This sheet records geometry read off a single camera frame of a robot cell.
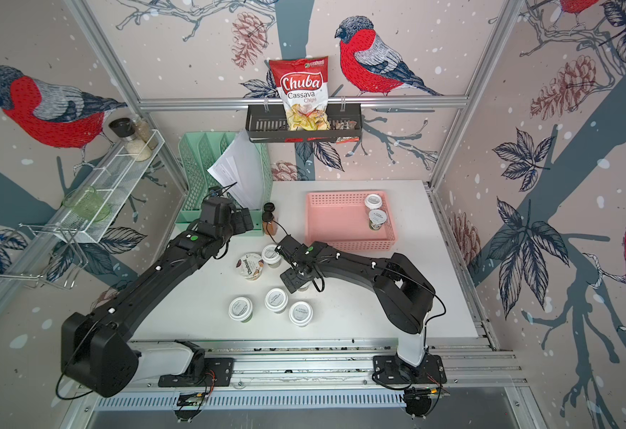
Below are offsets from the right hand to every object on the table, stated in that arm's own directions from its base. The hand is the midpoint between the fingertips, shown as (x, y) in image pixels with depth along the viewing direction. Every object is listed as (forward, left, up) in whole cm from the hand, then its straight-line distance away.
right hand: (299, 274), depth 88 cm
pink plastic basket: (+26, -15, -4) cm, 30 cm away
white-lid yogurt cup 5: (-14, -2, +1) cm, 14 cm away
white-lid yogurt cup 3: (-9, +6, +1) cm, 11 cm away
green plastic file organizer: (+47, +47, +13) cm, 68 cm away
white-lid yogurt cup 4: (-13, +17, +1) cm, 21 cm away
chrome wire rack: (-10, +61, +19) cm, 64 cm away
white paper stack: (+36, +24, +17) cm, 46 cm away
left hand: (+12, +18, +19) cm, 29 cm away
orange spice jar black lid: (+20, +13, +4) cm, 24 cm away
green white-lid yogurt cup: (+24, -28, +2) cm, 37 cm away
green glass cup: (+3, +54, +31) cm, 62 cm away
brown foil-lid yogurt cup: (+3, +17, 0) cm, 17 cm away
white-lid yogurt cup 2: (+32, -27, +1) cm, 43 cm away
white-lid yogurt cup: (+5, +10, +2) cm, 12 cm away
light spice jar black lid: (+25, +14, +5) cm, 29 cm away
